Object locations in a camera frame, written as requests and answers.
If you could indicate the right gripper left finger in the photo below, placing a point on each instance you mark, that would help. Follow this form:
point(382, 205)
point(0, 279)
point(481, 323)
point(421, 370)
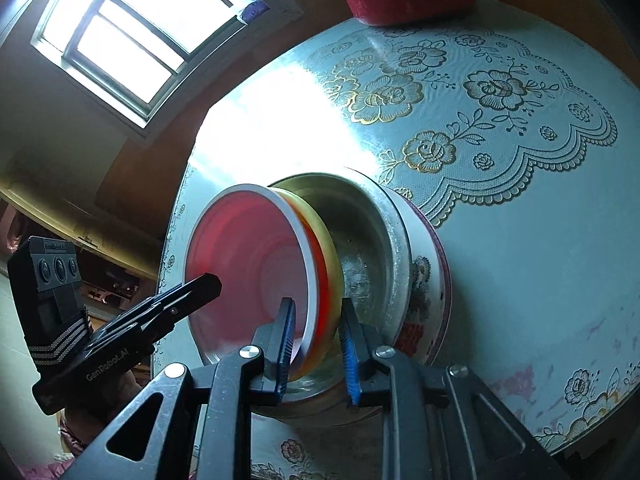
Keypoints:
point(195, 423)

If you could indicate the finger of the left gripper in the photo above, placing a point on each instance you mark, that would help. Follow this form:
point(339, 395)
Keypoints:
point(175, 304)

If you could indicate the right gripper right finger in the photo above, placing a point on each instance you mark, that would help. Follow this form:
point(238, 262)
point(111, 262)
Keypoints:
point(438, 422)

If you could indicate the red character pattern plate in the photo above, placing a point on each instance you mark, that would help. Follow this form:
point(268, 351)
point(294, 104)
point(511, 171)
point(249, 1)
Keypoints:
point(414, 322)

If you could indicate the purple floral rim plate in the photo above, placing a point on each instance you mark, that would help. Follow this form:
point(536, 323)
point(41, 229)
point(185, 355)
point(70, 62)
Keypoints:
point(447, 293)

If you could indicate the red plastic bowl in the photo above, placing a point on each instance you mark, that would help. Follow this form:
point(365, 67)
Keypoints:
point(251, 238)

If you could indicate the yellow plastic bowl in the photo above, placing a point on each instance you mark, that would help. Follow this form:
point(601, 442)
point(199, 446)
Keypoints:
point(329, 278)

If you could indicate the stainless steel bowl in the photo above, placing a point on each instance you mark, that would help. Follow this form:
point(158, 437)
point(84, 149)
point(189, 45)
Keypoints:
point(331, 196)

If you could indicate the white rose pattern plate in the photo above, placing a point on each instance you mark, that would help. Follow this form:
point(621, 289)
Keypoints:
point(380, 242)

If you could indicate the left hand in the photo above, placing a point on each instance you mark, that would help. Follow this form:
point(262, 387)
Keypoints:
point(83, 421)

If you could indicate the wooden cabinet shelf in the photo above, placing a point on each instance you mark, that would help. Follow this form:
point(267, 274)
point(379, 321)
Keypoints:
point(118, 260)

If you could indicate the blue white box on sill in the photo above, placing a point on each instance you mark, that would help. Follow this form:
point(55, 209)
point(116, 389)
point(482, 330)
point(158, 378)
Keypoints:
point(252, 10)

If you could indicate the window with frame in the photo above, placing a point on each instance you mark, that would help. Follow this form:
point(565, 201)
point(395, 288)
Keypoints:
point(134, 55)

